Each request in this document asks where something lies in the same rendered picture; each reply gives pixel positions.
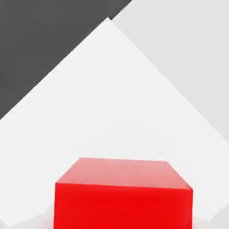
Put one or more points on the small red cube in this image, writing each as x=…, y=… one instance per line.
x=123, y=205

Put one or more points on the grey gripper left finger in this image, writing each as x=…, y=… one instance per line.
x=41, y=221

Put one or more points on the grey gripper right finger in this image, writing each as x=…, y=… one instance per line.
x=199, y=223

